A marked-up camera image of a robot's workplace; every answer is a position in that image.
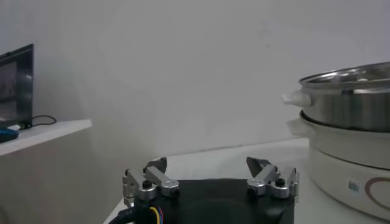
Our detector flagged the blue computer mouse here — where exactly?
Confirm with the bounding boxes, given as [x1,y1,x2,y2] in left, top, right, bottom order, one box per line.
[0,127,20,144]

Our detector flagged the thin black laptop cable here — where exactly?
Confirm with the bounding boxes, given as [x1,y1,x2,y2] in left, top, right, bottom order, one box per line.
[30,114,58,128]

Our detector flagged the white electric cooker base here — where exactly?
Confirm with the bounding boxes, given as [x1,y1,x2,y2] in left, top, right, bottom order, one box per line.
[286,111,390,222]

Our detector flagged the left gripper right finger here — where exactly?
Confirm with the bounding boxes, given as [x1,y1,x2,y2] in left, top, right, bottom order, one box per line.
[246,156,300,203]

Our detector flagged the white side table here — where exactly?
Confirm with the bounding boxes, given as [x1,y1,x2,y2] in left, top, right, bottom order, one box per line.
[0,118,93,158]

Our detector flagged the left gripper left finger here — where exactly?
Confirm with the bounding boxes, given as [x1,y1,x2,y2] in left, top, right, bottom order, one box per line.
[122,156,180,208]

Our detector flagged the black monitor screen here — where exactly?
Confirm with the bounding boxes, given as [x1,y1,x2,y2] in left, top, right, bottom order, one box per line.
[0,43,34,130]

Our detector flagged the stainless steel steamer basket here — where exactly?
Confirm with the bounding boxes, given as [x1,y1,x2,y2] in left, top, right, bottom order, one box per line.
[282,61,390,133]

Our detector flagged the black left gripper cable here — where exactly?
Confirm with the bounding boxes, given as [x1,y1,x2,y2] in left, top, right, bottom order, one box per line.
[108,205,165,224]

